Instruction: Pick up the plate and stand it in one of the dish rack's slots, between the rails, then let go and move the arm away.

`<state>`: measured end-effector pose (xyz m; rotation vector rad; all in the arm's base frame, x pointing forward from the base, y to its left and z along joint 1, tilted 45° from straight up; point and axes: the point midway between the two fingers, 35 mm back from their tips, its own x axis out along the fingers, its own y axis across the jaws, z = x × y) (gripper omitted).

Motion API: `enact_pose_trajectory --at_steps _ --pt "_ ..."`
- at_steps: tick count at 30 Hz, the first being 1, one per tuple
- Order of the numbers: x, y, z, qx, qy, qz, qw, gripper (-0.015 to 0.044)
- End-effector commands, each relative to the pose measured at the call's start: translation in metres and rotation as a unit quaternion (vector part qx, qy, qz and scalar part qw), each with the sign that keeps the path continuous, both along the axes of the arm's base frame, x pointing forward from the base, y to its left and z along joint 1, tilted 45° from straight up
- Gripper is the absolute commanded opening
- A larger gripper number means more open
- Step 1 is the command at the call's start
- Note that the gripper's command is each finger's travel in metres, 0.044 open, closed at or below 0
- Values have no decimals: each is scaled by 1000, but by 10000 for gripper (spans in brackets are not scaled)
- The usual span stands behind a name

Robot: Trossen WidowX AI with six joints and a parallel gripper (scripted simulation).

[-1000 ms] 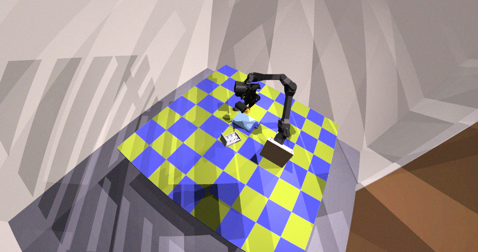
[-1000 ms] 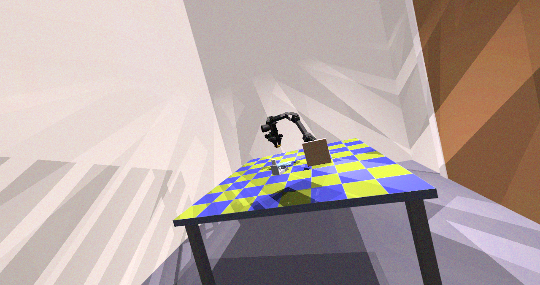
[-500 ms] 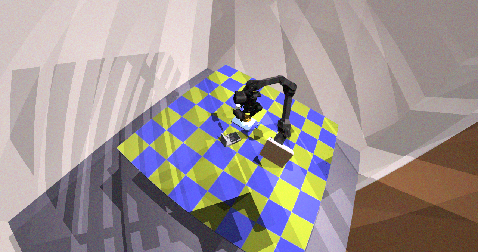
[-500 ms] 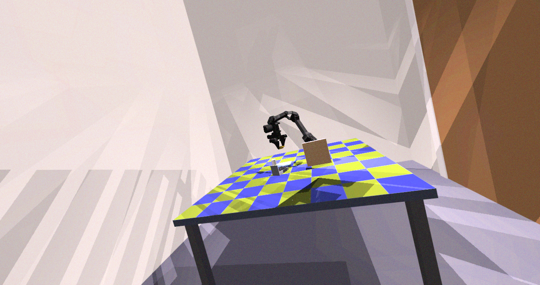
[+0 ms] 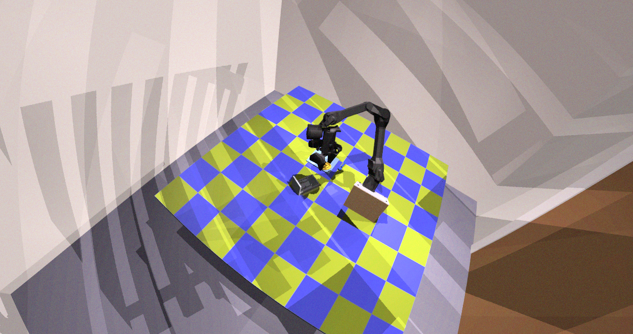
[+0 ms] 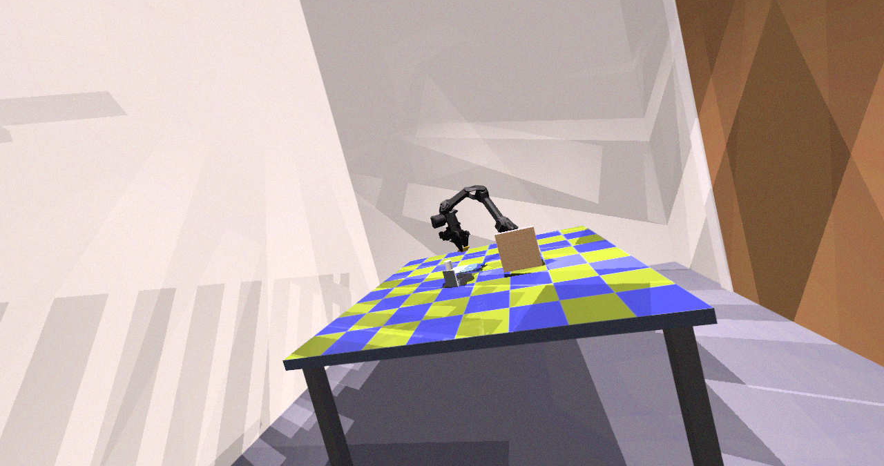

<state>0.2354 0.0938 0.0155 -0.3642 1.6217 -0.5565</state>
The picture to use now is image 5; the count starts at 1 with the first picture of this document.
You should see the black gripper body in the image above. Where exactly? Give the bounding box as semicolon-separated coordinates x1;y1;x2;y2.
310;139;342;165

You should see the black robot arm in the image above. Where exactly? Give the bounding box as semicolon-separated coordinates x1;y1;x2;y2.
306;101;390;192

